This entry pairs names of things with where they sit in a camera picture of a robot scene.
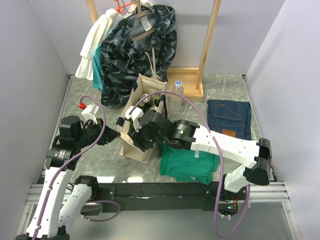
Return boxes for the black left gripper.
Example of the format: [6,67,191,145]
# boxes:
[75,117,120,148]

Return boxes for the clear water bottle blue cap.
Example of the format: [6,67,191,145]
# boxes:
[170,80,184,111]

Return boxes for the beige canvas tote bag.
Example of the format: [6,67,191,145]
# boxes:
[116,46,171,165]

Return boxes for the green glass bottle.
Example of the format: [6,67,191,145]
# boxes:
[138,101,147,113]
[153,93,162,108]

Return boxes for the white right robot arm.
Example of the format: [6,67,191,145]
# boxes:
[124,107,272,199]

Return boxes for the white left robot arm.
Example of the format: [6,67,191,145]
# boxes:
[16,115,120,240]

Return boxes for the red white beverage can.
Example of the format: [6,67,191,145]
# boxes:
[149,105,159,112]

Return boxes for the silver beverage can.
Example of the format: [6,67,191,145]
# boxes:
[140,93,152,111]

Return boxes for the green printed t-shirt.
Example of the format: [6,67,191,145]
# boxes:
[159,144,220,185]

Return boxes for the teal hanging garment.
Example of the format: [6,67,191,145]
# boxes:
[92,44,103,92]

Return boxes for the wooden clothes rack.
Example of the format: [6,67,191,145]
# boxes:
[86,0,221,102]

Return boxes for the folded blue jeans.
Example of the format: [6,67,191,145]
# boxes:
[207,99,252,141]

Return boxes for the dark patterned hanging shirt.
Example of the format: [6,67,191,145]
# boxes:
[100,4,178,108]

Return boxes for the white hanging garment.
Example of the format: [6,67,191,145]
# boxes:
[75,8,122,81]

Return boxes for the wooden clothes hanger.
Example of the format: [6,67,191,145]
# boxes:
[130,0,156,42]

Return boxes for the orange clothes hanger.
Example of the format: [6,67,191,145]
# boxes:
[114,0,132,14]

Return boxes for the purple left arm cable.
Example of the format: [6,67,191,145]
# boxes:
[32,94,121,237]

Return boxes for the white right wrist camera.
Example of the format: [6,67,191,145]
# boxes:
[124,106,144,132]

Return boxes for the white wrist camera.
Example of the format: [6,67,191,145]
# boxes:
[124,106,144,132]
[78,102,100,124]

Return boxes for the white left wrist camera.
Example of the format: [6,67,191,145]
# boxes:
[78,102,100,124]

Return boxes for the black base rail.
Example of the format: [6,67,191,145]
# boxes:
[94,181,248,213]

